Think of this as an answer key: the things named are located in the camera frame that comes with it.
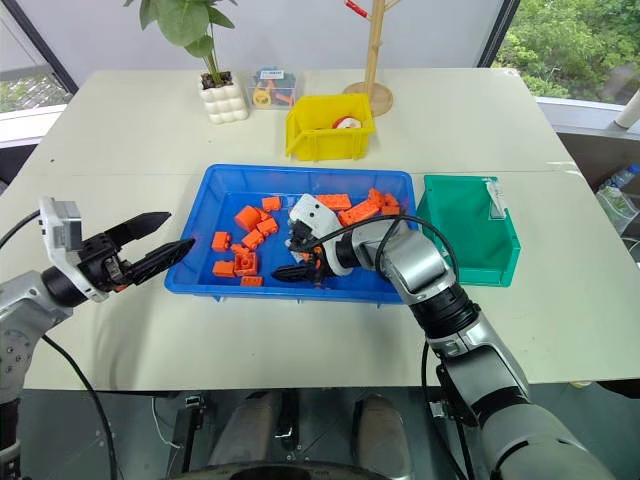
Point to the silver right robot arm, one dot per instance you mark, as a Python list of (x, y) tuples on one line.
[(417, 260)]

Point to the white bubble plant pot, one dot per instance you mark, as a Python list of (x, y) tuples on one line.
[(225, 102)]

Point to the clear plastic bag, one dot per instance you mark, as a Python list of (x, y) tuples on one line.
[(619, 210)]

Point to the blue plastic bin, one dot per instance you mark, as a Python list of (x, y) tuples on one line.
[(280, 292)]

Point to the white cylinder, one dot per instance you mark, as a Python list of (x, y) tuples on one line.
[(629, 112)]

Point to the clear label holder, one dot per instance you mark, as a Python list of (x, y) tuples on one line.
[(496, 200)]

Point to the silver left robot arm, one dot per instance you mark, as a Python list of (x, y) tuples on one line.
[(20, 300)]

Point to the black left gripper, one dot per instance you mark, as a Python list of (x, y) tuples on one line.
[(102, 262)]

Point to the red item on wooden stand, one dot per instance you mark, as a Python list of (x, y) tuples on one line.
[(356, 7)]

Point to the wooden tree stand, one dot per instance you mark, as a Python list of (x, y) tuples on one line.
[(372, 60)]

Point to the yellow plastic bin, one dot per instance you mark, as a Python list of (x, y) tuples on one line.
[(325, 142)]

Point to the small orange building brick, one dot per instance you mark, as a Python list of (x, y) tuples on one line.
[(221, 241), (251, 281), (223, 268), (267, 227), (271, 203), (253, 240), (265, 215), (246, 218)]

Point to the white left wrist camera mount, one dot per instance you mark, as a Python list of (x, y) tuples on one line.
[(61, 226)]

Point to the green plastic bin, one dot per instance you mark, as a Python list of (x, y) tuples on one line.
[(460, 225)]

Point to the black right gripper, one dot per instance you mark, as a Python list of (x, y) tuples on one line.
[(301, 235)]

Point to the dark rounded shape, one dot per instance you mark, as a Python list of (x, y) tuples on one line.
[(382, 432)]

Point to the clear box of small parts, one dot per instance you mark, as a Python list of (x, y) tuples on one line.
[(275, 90)]

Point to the clear water bottle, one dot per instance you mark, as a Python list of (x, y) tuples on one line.
[(622, 181)]

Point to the red and white tape roll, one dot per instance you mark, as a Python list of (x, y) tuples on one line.
[(346, 123)]

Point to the square orange building brick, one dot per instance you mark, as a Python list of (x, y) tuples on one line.
[(246, 263)]

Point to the green leafy plant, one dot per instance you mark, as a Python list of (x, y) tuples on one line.
[(185, 22)]

